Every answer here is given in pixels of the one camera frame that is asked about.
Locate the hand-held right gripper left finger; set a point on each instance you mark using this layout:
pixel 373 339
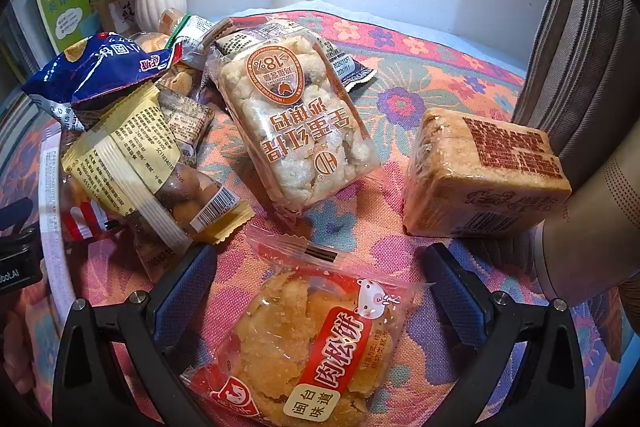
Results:
pixel 185 287

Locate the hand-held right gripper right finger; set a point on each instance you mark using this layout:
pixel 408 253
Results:
pixel 452 294

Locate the ribbed glass plate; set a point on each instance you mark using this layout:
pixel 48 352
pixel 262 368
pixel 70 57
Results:
pixel 52 257

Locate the red white striped bread packet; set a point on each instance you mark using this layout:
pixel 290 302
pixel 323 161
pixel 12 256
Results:
pixel 85 217

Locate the square brown cake packet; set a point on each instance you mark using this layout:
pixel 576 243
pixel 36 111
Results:
pixel 480 177

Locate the red meat floss cake packet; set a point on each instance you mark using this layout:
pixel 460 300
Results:
pixel 320 337

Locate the yellow label snack packet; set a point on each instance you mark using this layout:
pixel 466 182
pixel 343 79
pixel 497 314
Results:
pixel 135 147

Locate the clear rice crisp packet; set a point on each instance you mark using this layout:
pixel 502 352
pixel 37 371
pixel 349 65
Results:
pixel 295 117

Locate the blue snack packet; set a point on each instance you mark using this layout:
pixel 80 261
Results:
pixel 100 67

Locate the small clear cookie packet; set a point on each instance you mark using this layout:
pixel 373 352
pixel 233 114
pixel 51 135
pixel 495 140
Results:
pixel 185 122

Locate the floral cloth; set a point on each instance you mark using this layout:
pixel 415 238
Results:
pixel 400 72

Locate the small dark blue packet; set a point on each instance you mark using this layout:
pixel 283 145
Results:
pixel 350 72

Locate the clear toast biscuit packet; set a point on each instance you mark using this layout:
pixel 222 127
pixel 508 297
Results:
pixel 150 43

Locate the green book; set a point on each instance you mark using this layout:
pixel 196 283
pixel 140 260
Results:
pixel 65 2

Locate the small brown pen holder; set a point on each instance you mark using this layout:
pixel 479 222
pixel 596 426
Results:
pixel 117 12

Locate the green white snack packet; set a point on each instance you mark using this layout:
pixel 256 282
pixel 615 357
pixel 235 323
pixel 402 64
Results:
pixel 192 27

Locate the grey zipper bag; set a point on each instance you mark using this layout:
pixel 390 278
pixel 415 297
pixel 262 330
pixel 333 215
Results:
pixel 575 57

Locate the clear round cookie packet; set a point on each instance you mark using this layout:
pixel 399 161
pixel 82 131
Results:
pixel 172 18

